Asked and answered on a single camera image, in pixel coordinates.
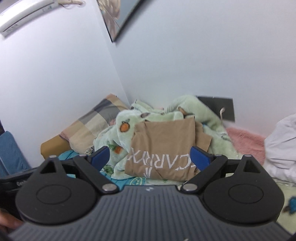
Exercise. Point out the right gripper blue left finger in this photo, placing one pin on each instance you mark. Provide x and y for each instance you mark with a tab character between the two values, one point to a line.
90	167

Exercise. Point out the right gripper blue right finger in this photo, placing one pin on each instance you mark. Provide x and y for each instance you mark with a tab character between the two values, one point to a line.
208	164

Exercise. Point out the tan t-shirt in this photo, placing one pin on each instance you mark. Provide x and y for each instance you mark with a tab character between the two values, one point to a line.
161	150

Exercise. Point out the person's hand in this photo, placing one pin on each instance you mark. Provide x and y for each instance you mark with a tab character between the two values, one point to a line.
8	222

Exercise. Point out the plaid beige pillow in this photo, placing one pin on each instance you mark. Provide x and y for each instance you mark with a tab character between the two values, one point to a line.
81	133

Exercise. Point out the green cartoon fleece blanket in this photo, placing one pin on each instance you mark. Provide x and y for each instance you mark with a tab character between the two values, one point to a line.
241	192

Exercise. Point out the mustard yellow headboard cushion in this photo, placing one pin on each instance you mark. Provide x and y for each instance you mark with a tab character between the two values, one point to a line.
54	146

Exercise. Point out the pink fluffy blanket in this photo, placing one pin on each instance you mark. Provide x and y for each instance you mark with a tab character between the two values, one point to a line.
246	142

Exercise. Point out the white cloth bundle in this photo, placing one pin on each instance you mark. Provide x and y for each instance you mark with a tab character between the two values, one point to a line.
280	150

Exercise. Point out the framed gold leaf picture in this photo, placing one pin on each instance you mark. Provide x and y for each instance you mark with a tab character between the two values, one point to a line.
116	14

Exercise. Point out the white air conditioner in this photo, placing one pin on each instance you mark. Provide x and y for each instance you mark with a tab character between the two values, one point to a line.
22	12

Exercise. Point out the dark grey wall panel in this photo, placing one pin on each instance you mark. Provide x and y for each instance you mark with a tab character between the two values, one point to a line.
223	107

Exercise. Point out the blue covered chair near wall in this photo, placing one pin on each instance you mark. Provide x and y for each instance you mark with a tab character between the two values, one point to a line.
12	159

